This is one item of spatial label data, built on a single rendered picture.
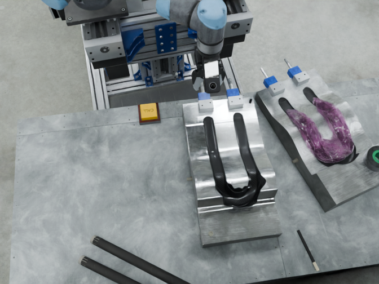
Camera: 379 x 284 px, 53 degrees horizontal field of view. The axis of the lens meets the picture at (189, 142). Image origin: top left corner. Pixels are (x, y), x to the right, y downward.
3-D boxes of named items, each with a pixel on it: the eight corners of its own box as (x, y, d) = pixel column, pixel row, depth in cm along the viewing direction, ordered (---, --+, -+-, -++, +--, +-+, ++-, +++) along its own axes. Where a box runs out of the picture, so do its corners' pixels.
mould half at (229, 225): (182, 115, 147) (181, 97, 135) (248, 107, 149) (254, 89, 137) (202, 247, 127) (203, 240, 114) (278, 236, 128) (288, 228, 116)
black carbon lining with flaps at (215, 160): (201, 119, 139) (201, 106, 130) (244, 114, 140) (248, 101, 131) (216, 213, 125) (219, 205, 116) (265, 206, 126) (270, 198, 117)
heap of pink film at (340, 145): (280, 112, 141) (285, 101, 134) (321, 94, 145) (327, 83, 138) (318, 172, 132) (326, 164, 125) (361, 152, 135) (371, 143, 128)
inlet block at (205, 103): (194, 86, 145) (194, 78, 140) (207, 84, 146) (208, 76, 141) (199, 116, 140) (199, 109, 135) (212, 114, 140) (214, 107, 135)
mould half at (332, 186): (254, 99, 150) (259, 83, 140) (310, 75, 155) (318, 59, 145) (325, 213, 132) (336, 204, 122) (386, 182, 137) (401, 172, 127)
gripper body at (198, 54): (216, 55, 124) (219, 30, 113) (221, 78, 120) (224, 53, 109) (193, 58, 123) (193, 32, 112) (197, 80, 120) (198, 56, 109)
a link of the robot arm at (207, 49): (226, 44, 105) (197, 47, 105) (224, 54, 109) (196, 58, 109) (221, 23, 108) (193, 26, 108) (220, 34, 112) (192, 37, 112)
